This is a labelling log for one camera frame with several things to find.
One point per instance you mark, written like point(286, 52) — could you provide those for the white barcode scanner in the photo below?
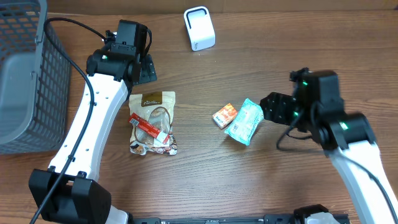
point(199, 28)

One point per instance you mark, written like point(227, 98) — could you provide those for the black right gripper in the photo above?
point(277, 106)

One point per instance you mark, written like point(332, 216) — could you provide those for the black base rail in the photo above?
point(266, 219)

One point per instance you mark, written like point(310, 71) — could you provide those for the grey plastic mesh basket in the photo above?
point(35, 80)

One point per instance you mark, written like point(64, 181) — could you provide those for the orange small snack box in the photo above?
point(225, 115)

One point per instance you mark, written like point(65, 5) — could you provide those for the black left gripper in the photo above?
point(147, 71)

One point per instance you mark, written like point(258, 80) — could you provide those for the red snack stick packet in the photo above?
point(148, 128)

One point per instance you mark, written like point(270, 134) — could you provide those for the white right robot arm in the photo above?
point(346, 139)

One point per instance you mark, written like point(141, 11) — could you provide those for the teal wet wipes pack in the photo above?
point(245, 123)

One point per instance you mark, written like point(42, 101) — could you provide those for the beige brown snack pouch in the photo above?
point(151, 116)

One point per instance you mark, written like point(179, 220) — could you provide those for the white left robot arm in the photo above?
point(68, 191)

